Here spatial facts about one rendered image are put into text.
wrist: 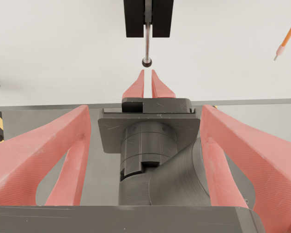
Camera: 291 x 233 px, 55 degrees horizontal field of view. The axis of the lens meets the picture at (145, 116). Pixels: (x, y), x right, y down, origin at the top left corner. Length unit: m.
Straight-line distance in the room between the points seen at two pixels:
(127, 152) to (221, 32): 0.23
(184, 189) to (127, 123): 0.12
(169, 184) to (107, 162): 1.30
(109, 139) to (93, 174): 1.22
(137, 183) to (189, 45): 0.24
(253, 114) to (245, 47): 1.07
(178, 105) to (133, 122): 0.05
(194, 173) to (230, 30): 0.27
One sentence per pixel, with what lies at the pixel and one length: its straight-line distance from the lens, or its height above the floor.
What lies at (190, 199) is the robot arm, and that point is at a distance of 0.18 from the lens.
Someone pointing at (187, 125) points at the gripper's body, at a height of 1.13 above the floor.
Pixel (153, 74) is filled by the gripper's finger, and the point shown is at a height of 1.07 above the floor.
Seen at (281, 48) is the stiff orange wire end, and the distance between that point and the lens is 0.30.
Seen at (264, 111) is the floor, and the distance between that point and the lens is 1.51.
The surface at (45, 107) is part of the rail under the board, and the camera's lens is 0.59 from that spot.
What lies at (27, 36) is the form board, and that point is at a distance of 0.44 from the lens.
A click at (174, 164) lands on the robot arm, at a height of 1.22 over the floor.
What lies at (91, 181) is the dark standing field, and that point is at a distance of 1.53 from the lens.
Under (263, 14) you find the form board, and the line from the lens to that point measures 0.41.
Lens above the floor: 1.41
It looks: 83 degrees down
